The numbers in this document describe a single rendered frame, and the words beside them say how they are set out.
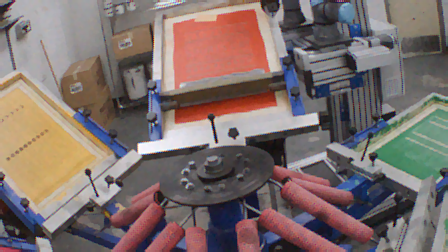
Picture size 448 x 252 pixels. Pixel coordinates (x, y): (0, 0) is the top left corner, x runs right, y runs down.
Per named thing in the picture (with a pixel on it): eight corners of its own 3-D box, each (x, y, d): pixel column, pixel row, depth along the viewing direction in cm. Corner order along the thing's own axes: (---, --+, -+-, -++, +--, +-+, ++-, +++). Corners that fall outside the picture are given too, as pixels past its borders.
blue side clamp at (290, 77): (280, 66, 210) (279, 55, 204) (291, 64, 209) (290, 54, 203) (293, 124, 193) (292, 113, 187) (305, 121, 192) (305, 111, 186)
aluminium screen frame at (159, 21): (157, 16, 240) (155, 12, 237) (269, -4, 236) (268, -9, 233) (155, 147, 196) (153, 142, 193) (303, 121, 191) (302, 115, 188)
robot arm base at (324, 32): (333, 32, 252) (330, 16, 248) (345, 38, 238) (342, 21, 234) (310, 36, 250) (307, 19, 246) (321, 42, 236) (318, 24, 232)
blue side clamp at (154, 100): (153, 89, 214) (149, 79, 208) (164, 87, 214) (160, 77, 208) (154, 148, 197) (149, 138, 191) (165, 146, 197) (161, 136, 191)
